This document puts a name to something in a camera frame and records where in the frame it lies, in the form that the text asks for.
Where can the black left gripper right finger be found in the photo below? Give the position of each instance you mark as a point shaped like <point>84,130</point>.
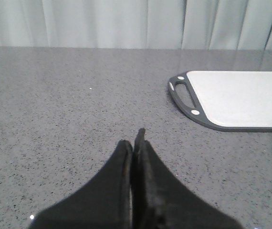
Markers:
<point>161,201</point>

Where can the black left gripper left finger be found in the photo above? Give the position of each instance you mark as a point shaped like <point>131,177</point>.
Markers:
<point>102,203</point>

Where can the white cutting board dark rim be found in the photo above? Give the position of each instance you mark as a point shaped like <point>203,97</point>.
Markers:
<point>229,101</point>

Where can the white curtain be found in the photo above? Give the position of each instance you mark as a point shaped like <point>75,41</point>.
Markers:
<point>138,24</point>

